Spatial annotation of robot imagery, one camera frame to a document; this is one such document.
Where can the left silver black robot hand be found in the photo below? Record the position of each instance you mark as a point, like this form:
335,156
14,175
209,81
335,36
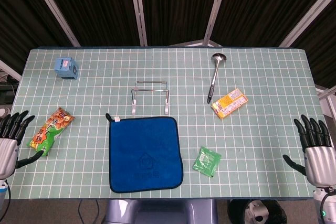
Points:
8,153

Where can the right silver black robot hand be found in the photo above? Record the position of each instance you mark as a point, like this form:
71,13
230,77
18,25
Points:
320,163

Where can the blue microfibre kitchen towel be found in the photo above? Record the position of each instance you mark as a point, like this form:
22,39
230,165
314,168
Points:
144,153

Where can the orange green snack bag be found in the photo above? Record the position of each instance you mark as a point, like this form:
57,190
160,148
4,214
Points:
51,132

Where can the black bag with white object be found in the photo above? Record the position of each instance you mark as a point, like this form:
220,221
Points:
273,213

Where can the green white grid tablecloth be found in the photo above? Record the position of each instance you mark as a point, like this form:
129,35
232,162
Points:
249,140

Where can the light blue small carton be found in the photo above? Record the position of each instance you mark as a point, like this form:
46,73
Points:
65,68

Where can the yellow printed carton box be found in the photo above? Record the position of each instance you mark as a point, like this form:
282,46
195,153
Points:
229,103

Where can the green foil sachet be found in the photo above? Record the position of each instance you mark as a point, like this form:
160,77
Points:
207,162

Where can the grey-blue robot torso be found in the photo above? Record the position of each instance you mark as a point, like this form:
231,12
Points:
160,212

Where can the dark pleated curtain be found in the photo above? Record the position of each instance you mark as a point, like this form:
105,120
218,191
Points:
99,6

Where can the white metal frame post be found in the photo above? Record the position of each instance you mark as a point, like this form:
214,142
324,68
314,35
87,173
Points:
309,14
326,94
139,11
52,7
216,9
10,71

